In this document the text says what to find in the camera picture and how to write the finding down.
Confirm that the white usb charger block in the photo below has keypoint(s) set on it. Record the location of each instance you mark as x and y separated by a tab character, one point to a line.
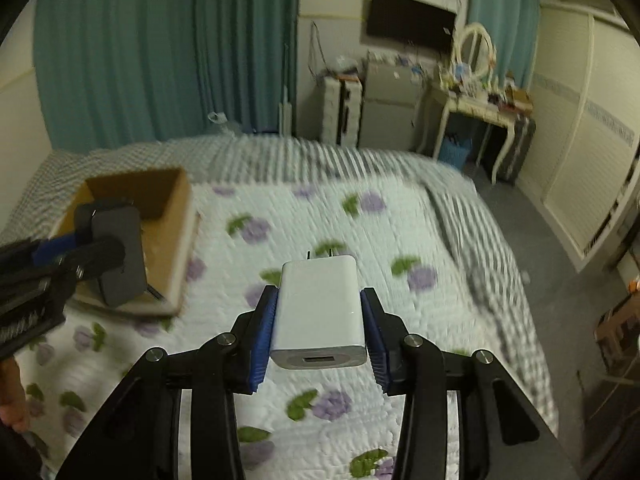
319	322

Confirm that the blue basket under table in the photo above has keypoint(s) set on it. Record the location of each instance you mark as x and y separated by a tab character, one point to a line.
454	152

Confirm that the white louvered wardrobe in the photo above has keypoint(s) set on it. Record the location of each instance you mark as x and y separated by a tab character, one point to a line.
582	169

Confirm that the black wallet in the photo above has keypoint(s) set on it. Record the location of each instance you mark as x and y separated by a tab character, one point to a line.
111	232

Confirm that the white dressing table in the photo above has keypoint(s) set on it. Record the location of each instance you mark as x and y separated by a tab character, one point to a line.
453	104

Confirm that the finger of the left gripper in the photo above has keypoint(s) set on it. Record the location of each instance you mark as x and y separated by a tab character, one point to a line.
89	262
51	249

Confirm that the wall mounted black television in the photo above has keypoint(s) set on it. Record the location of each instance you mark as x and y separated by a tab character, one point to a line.
412	22

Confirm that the teal window curtain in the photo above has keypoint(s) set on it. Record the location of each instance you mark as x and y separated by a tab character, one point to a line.
114	72

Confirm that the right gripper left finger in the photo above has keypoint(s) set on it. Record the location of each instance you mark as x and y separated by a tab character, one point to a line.
135	433

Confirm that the person's hand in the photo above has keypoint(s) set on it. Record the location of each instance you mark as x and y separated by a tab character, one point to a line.
14	411

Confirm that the grey striped suitcase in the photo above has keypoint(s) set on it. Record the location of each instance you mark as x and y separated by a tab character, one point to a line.
524	131

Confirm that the teal curtain right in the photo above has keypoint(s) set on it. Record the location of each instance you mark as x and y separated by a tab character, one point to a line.
513	27

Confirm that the brown cardboard box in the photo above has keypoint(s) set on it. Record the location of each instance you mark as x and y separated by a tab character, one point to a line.
169	221

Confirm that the floral quilted bed cover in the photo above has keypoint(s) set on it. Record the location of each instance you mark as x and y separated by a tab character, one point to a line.
418	230

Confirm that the oval vanity mirror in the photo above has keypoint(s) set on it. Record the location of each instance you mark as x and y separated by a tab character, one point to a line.
473	53

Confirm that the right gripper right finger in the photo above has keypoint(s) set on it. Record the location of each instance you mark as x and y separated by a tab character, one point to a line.
501	434

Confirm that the small grey refrigerator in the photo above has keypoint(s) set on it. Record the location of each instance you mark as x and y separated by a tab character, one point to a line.
391	98

